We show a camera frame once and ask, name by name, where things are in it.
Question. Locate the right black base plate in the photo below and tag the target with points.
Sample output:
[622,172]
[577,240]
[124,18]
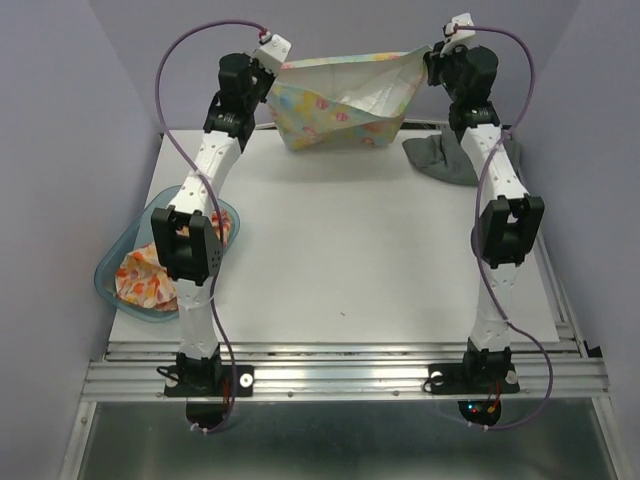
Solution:
[447,379]

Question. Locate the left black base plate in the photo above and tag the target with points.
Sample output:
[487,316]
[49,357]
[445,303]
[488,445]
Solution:
[224,382]

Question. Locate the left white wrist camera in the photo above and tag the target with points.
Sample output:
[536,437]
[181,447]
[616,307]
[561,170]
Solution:
[272,52]

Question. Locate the aluminium frame rail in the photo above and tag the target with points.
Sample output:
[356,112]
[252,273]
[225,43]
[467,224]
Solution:
[343,372]

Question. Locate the orange floral skirt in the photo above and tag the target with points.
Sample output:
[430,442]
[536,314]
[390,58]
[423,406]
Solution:
[141,280]

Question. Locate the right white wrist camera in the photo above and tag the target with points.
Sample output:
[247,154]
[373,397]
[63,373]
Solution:
[458,32]

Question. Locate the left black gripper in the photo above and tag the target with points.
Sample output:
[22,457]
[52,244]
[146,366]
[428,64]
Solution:
[266,75]

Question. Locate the grey pleated skirt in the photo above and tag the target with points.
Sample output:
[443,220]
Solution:
[441,157]

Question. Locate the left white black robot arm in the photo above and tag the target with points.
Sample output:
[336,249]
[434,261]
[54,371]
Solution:
[227,128]

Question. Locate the pastel floral skirt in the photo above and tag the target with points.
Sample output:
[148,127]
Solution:
[358,99]

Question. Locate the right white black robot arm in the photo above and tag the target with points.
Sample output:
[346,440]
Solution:
[506,220]

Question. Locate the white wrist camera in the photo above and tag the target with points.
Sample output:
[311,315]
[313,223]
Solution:
[458,32]
[272,52]

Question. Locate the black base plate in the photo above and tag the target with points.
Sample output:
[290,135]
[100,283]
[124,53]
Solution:
[224,382]
[447,379]

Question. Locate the blue plastic basin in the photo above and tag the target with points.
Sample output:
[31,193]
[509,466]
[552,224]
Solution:
[107,270]

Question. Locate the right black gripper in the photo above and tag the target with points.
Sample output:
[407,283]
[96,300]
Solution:
[436,60]

